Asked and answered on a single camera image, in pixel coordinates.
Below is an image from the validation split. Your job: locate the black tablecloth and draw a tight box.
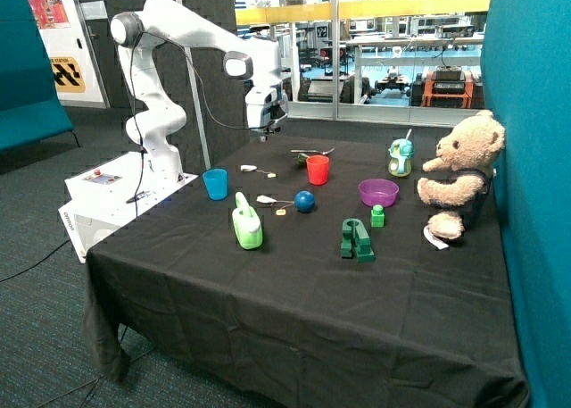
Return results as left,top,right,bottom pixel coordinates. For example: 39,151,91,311
83,142,530,407

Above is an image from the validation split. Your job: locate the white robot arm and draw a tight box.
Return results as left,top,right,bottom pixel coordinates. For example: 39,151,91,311
111,0,288,184

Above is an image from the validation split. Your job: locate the green sippy cup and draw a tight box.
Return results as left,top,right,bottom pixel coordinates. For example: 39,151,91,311
388,129,414,177

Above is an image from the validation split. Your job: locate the teal sofa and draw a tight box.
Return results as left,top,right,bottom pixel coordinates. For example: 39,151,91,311
0,0,74,151

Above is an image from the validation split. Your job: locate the dark green wooden block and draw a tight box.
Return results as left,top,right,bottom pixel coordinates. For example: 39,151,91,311
340,218,375,262

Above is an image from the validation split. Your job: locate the light green watering can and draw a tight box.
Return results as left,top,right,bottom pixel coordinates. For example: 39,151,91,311
232,192,263,250

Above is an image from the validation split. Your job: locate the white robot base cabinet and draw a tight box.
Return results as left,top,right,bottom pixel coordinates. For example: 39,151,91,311
59,152,196,262

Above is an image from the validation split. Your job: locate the blue ball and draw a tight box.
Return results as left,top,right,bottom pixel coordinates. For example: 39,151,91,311
294,190,315,213

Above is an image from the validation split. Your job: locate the small green block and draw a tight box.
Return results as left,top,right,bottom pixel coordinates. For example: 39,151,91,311
370,204,385,228

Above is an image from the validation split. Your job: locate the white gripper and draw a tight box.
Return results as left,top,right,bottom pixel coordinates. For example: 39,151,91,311
245,86,289,141

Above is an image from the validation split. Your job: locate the green toy vegetable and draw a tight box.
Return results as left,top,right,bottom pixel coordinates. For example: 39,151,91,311
295,153,309,166

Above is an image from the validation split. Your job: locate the red plastic cup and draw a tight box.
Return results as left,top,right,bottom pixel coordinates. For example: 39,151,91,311
306,155,329,186

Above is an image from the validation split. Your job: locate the purple plastic bowl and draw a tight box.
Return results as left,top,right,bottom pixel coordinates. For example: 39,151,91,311
359,179,400,207

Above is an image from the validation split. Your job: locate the metal spoon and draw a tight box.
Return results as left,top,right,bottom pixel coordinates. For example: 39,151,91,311
290,148,335,155

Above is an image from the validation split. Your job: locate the blue plastic cup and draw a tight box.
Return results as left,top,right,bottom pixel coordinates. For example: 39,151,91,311
203,169,228,201

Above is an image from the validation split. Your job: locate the black pen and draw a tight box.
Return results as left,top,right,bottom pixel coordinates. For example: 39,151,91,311
126,191,149,204

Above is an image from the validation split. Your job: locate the beige teddy bear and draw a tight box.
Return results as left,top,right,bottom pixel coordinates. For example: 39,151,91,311
417,110,505,245

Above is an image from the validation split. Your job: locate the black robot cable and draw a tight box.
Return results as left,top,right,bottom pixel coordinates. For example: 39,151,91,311
125,28,269,204

